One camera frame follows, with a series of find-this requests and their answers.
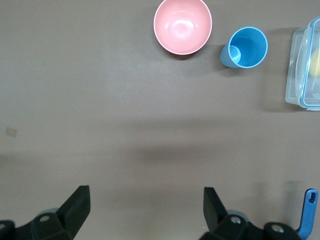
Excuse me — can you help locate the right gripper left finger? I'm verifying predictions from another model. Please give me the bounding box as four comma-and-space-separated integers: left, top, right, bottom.
0, 185, 91, 240

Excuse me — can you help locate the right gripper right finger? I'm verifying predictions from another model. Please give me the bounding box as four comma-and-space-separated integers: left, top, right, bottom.
199, 186, 302, 240

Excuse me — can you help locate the pink bowl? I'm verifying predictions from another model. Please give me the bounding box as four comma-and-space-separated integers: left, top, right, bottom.
153, 0, 213, 55

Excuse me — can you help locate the clear tape patch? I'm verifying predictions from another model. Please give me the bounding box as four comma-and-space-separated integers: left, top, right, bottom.
5, 126, 18, 138

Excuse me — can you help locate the clear plastic container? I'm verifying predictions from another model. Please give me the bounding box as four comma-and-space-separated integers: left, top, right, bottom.
284, 16, 320, 112

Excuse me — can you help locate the blue plastic cup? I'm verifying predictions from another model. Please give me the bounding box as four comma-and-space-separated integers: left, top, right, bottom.
219, 26, 269, 69

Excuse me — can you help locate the clear lid blue seal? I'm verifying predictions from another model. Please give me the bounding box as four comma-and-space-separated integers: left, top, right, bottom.
297, 16, 320, 112

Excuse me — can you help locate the yellow food item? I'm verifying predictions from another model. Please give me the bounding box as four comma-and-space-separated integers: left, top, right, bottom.
309, 48, 320, 77

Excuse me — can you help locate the black pot blue handle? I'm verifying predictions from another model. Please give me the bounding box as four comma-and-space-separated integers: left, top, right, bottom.
297, 188, 319, 240

